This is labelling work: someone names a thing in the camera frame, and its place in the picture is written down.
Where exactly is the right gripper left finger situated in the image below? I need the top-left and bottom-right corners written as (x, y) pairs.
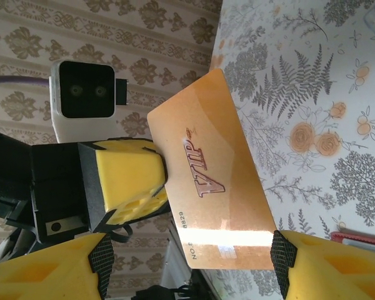
top-left (0, 232), bottom-right (115, 300)

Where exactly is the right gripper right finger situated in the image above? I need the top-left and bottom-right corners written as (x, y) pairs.
top-left (270, 229), bottom-right (375, 300)

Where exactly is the red card holder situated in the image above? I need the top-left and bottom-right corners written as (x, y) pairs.
top-left (329, 230), bottom-right (375, 249)

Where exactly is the gold VIP card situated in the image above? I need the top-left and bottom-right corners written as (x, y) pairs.
top-left (146, 68), bottom-right (278, 271)

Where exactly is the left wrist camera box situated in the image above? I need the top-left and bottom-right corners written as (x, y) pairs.
top-left (48, 59), bottom-right (129, 144)

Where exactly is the aluminium table side rail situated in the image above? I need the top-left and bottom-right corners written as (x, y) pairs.
top-left (161, 223), bottom-right (216, 300)

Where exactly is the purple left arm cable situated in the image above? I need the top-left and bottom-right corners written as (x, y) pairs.
top-left (0, 74), bottom-right (51, 88)

